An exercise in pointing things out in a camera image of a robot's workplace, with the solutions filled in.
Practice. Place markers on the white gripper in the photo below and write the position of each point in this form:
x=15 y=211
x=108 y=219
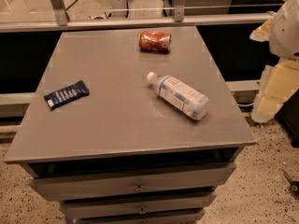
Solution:
x=286 y=32

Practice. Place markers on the red coke can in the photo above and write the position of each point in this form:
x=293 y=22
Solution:
x=155 y=41

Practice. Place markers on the clear plastic water bottle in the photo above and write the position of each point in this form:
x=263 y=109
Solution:
x=180 y=95

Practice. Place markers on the black caster wheel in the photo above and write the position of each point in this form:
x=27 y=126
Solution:
x=294 y=185

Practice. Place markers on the top drawer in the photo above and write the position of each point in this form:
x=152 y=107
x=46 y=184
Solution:
x=136 y=182

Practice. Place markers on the drawer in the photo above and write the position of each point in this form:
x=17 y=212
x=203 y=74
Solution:
x=138 y=205
x=136 y=182
x=188 y=216

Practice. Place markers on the grey drawer cabinet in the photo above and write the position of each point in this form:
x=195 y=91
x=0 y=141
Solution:
x=123 y=125

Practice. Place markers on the bottom drawer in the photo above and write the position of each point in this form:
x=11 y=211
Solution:
x=188 y=216

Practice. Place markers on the middle drawer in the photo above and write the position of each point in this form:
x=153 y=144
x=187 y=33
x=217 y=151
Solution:
x=138 y=205

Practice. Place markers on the dark blue snack bar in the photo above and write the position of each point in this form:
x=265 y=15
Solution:
x=66 y=95

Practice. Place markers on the grey metal railing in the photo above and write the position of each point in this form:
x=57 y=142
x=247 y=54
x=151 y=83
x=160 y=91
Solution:
x=63 y=15

